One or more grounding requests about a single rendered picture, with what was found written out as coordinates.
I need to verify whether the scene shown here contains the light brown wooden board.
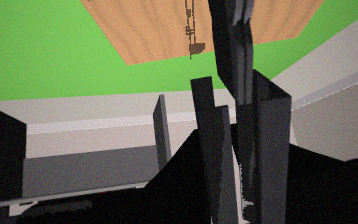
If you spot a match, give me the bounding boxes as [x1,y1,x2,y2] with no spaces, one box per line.
[80,0,325,65]

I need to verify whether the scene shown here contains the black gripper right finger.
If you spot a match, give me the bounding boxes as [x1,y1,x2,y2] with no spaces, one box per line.
[285,143,358,224]

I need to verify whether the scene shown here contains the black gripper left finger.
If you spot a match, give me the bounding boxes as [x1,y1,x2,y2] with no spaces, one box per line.
[16,129,211,224]

